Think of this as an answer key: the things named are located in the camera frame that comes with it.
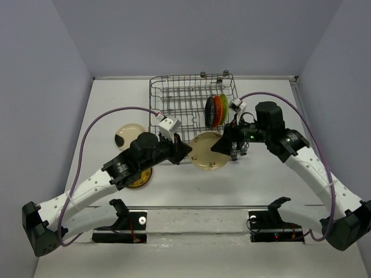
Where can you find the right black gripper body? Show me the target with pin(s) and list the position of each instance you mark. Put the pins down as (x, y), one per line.
(244, 132)

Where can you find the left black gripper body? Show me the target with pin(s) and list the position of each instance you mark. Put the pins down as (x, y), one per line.
(164, 151)

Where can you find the beige floral plate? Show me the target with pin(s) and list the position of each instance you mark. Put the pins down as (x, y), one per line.
(201, 155)

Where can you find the yellow brown patterned plate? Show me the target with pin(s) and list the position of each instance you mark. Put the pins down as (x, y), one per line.
(144, 179)

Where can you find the cream plate with black patch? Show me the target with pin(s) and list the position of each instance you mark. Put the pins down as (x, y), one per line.
(126, 134)

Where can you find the orange plate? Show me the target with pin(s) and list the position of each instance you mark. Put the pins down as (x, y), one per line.
(218, 115)

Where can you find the lime green plate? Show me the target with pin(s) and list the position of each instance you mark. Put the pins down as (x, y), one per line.
(225, 105)

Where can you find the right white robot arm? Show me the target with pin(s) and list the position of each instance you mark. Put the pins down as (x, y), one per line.
(345, 218)

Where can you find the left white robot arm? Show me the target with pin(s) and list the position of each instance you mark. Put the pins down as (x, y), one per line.
(49, 224)

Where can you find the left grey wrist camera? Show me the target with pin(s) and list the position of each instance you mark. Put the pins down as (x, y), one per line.
(168, 126)

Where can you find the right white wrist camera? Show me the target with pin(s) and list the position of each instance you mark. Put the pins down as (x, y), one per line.
(237, 105)

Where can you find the grey wire dish rack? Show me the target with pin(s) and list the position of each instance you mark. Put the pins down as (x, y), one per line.
(184, 97)

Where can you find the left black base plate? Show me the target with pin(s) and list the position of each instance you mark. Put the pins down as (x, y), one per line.
(131, 231)

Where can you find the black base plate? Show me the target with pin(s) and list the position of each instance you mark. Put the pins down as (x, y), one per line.
(131, 231)
(263, 229)

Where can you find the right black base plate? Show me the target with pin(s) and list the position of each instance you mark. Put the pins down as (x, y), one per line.
(263, 229)

